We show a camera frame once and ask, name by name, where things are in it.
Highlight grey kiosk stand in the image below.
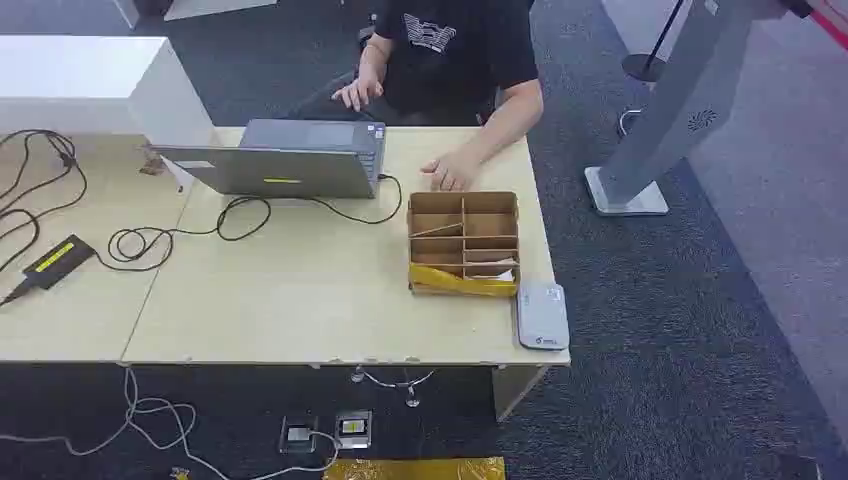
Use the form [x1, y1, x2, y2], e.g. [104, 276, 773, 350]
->
[584, 0, 790, 218]

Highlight grey open laptop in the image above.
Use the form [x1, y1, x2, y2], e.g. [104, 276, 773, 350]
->
[146, 118, 388, 200]

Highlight white stand cable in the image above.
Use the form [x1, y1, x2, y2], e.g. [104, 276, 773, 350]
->
[617, 107, 644, 139]

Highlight person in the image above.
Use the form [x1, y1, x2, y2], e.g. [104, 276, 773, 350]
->
[291, 0, 546, 193]

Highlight white cabinet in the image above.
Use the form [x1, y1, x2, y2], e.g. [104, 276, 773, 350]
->
[0, 34, 217, 148]

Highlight grey card reader device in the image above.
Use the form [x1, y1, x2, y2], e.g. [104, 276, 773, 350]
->
[515, 280, 571, 352]

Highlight wooden compartment card box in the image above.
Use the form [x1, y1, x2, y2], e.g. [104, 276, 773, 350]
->
[405, 190, 522, 298]

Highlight white floor cable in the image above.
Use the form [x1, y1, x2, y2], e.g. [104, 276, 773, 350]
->
[0, 368, 340, 480]

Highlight black laptop power adapter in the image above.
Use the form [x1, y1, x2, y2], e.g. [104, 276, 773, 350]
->
[21, 234, 97, 291]

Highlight black stanchion pole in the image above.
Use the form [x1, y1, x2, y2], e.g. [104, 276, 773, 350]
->
[620, 0, 687, 84]

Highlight black laptop charging cable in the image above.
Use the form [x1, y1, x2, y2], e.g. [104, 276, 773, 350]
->
[92, 173, 404, 274]

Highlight steel floor socket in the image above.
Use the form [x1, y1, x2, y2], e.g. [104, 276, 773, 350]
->
[334, 409, 374, 451]

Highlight red barrier belt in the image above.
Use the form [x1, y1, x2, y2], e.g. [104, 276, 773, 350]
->
[808, 0, 848, 51]

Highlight black mains cable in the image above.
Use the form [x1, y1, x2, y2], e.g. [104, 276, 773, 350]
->
[0, 129, 89, 307]

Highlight person's left hand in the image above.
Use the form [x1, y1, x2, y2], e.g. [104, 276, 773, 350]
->
[419, 153, 480, 193]

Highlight white furniture base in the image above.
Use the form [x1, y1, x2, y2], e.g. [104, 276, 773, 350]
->
[112, 0, 280, 29]

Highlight person's right hand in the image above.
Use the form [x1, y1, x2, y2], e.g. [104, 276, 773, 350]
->
[331, 74, 386, 113]

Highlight pale desk leg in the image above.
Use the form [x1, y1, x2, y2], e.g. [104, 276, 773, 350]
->
[491, 365, 550, 423]

